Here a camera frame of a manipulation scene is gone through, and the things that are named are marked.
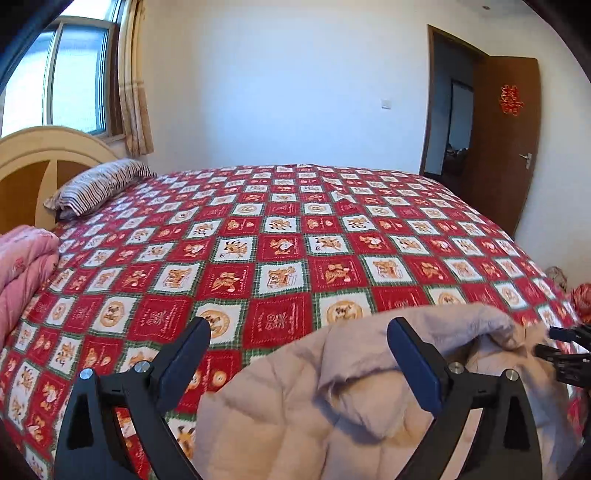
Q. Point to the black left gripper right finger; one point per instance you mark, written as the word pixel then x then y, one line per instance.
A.
pixel 505 445

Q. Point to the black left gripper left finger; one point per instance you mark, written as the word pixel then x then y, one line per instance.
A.
pixel 91 444

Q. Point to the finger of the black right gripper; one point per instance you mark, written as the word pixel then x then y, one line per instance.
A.
pixel 579 334
pixel 569 368

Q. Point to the beige quilted down coat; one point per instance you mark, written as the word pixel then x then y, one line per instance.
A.
pixel 334 405

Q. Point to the pink folded quilt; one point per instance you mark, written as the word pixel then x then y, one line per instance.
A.
pixel 29 256

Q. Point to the red patchwork cartoon bedspread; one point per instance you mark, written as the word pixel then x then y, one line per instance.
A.
pixel 266 255

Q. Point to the striped pillow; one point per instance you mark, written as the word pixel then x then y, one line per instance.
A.
pixel 89 190

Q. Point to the red double happiness decoration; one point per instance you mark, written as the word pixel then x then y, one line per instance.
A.
pixel 510 100

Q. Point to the beige checked curtain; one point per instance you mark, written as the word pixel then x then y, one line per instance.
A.
pixel 132 96

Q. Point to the cream wooden headboard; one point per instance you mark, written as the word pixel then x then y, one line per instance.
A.
pixel 35 163

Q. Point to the brown wooden door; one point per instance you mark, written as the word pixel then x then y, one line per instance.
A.
pixel 471 146

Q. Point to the silver door handle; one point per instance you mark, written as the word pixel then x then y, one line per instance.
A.
pixel 527 159

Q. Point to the white wall switch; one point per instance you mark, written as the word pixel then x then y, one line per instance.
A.
pixel 387 104

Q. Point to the window with metal frame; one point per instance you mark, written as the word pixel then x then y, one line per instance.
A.
pixel 65 77

